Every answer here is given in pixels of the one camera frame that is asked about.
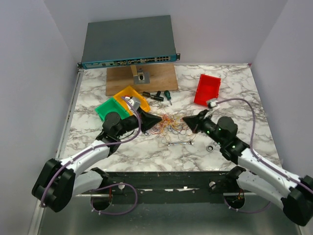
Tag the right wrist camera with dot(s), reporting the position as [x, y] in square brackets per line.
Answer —
[212, 104]

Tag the green plastic bin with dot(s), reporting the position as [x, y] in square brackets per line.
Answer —
[111, 105]

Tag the black socket adapter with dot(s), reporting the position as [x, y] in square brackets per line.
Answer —
[157, 96]

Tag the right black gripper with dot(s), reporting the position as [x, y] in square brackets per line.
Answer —
[195, 122]

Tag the yellow plastic bin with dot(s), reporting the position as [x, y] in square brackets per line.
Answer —
[130, 91]

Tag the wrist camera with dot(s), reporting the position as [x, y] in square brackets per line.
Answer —
[133, 102]
[212, 104]

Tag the silver open-end wrench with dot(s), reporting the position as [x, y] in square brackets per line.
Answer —
[190, 142]

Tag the green handle screwdriver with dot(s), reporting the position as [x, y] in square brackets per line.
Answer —
[168, 96]

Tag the red plastic bin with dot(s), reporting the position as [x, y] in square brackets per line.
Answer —
[207, 89]

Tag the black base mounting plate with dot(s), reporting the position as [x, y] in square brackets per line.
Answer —
[168, 187]

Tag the silver ratchet wrench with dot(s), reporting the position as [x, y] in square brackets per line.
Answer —
[211, 147]

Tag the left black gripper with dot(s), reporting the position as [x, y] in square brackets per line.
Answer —
[148, 120]

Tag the grey blue network switch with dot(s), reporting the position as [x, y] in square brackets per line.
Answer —
[128, 42]

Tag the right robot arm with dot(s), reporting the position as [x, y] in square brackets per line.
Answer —
[291, 193]

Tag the wooden board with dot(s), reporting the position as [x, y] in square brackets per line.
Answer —
[162, 77]

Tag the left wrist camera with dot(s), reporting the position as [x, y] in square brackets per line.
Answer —
[133, 102]

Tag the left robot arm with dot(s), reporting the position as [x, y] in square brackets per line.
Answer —
[60, 180]

